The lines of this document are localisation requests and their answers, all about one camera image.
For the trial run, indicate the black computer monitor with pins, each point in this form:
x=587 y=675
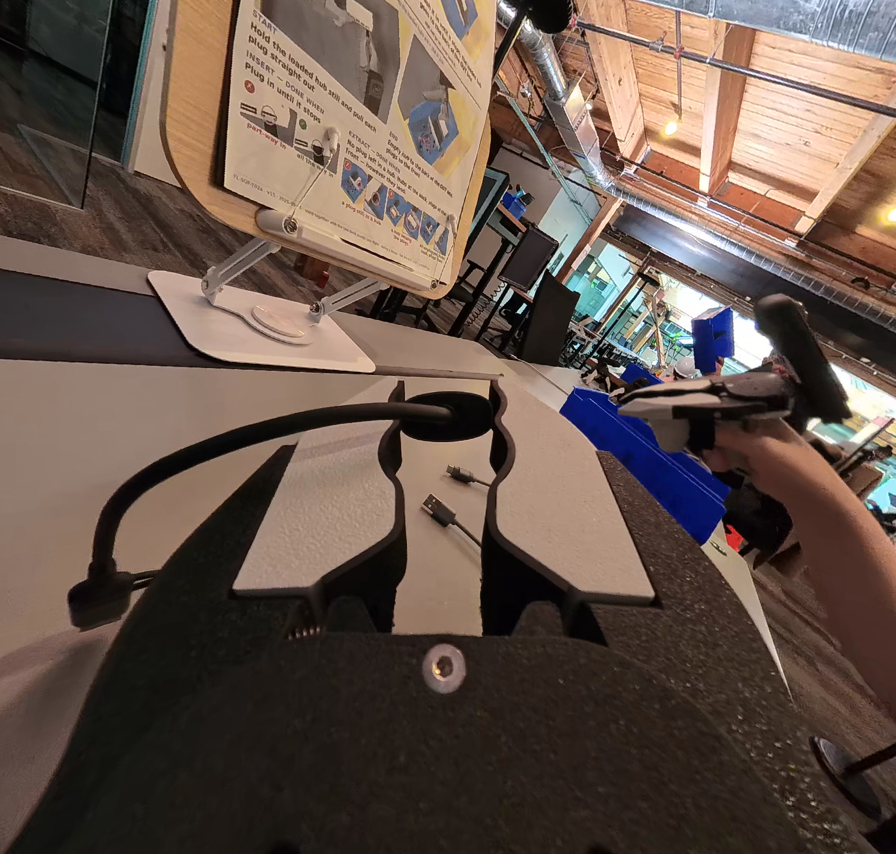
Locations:
x=528 y=259

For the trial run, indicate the black framed cabinet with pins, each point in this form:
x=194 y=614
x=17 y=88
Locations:
x=490 y=202

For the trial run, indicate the white hard hat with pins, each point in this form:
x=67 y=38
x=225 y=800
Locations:
x=687 y=369

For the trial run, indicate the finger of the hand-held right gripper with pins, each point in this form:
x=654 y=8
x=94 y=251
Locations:
x=654 y=411
x=665 y=390

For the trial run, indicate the printed instruction sheet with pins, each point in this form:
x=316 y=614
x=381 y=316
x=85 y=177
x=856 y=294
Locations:
x=350 y=181

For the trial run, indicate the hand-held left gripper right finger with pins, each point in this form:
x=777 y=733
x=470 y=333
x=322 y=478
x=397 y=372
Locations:
x=567 y=511

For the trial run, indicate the black stanchion base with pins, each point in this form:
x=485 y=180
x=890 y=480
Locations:
x=847 y=777

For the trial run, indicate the blue plastic bin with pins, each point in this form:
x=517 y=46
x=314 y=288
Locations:
x=644 y=455
x=640 y=376

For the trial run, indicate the blue storage crate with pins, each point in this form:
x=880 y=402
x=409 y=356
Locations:
x=516 y=202

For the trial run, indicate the person's right forearm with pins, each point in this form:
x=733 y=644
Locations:
x=854 y=574

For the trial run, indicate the red plastic object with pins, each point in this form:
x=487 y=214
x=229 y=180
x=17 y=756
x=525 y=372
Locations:
x=735 y=539

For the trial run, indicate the blue plastic crate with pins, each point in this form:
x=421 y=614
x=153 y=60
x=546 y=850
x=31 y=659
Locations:
x=712 y=339

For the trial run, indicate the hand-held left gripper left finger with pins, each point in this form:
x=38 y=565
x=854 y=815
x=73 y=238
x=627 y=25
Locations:
x=322 y=539

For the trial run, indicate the black ceiling pipe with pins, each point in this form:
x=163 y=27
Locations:
x=735 y=69

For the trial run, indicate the person's right hand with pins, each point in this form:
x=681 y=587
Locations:
x=763 y=462

